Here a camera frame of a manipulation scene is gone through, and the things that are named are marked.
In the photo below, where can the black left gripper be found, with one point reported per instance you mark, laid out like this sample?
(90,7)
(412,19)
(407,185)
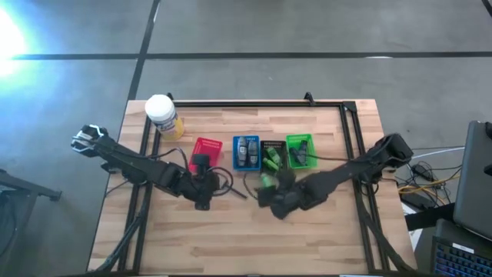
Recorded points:
(198,186)

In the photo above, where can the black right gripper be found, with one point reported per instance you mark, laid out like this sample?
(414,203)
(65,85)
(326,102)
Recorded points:
(296,196)

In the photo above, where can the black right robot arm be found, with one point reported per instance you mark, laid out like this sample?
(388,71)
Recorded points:
(357,165)

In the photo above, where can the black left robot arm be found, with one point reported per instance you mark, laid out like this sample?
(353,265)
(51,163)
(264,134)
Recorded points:
(127,161)

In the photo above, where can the red plastic basket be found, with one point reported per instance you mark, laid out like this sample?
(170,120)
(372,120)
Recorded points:
(209,148)

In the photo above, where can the blue plastic basket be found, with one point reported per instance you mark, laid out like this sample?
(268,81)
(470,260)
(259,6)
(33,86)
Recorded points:
(235,154)

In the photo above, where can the dark grey toiletry item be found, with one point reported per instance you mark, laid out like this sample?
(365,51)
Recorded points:
(295,155)
(303,150)

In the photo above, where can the green plastic basket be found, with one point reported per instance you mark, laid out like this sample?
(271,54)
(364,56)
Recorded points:
(312,154)
(265,144)

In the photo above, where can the white-lidded yellow wipes canister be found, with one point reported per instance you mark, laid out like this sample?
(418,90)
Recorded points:
(160,109)

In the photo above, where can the black power brick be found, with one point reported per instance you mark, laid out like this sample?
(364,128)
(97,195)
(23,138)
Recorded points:
(414,199)

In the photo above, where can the black power adapter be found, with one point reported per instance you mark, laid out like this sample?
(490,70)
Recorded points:
(423,171)

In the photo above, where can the black stand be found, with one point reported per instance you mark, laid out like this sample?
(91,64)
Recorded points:
(23,188)

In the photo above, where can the black backlit keyboard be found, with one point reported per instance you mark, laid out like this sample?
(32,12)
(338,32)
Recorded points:
(461,261)

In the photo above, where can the grey laptop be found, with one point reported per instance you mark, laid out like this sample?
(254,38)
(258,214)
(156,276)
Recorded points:
(474,181)

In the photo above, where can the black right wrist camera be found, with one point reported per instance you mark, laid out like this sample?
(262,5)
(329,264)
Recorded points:
(286,177)

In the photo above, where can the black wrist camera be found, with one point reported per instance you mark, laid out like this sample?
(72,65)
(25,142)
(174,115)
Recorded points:
(286,177)
(200,163)

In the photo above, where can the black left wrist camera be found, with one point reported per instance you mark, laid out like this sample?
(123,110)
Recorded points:
(200,163)

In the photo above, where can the black aluminium rig frame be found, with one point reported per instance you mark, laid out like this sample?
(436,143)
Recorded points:
(230,104)

